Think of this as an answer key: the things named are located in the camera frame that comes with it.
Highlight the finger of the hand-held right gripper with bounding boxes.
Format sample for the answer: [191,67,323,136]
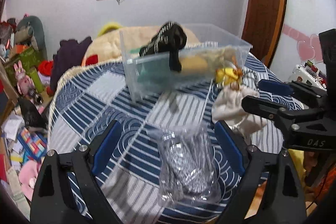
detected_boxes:
[241,95,327,134]
[259,79,327,110]

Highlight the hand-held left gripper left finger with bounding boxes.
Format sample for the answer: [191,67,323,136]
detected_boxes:
[30,120,124,224]

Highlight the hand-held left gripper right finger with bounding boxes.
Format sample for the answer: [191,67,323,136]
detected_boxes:
[214,120,308,224]

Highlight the white cloth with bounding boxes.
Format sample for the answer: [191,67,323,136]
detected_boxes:
[211,86,269,134]

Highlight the clear bag of grey socks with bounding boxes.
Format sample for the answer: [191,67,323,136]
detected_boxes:
[147,124,222,207]

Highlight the clear plastic storage box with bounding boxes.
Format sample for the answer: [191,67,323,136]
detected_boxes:
[119,23,253,104]

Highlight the black patterned sock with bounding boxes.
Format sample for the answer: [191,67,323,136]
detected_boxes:
[139,21,188,73]

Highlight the beige soft item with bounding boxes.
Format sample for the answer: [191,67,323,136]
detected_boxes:
[178,55,209,76]

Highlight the teal soft item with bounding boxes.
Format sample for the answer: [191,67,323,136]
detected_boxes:
[130,48,168,85]

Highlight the blue patterned quilt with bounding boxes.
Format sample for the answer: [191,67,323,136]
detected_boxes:
[49,52,307,224]

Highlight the colourful toy box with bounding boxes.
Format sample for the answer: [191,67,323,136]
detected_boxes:
[17,128,48,159]

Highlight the black bag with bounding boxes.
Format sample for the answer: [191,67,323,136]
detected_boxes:
[18,98,49,130]

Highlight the brown wooden door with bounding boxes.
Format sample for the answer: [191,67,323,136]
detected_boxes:
[240,0,289,67]

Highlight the pink plush toy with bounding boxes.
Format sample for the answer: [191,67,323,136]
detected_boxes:
[18,161,44,202]

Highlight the purple cloth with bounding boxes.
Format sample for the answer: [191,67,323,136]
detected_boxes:
[51,36,93,88]

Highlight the red cloth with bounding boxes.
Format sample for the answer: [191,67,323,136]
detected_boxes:
[39,60,54,77]

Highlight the beige plush pillow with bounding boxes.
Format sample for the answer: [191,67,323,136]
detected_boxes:
[81,26,200,67]

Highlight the pink bunny toy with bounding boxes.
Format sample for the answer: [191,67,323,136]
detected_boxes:
[14,61,36,96]

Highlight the green cardboard box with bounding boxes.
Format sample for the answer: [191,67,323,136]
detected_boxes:
[5,47,46,93]

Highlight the yellow green plush toy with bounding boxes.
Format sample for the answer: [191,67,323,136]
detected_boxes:
[97,21,124,37]

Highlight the grey plush toy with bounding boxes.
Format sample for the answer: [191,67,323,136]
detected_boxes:
[14,15,48,51]

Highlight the pink heart wall sticker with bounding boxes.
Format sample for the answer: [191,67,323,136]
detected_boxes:
[282,25,326,63]

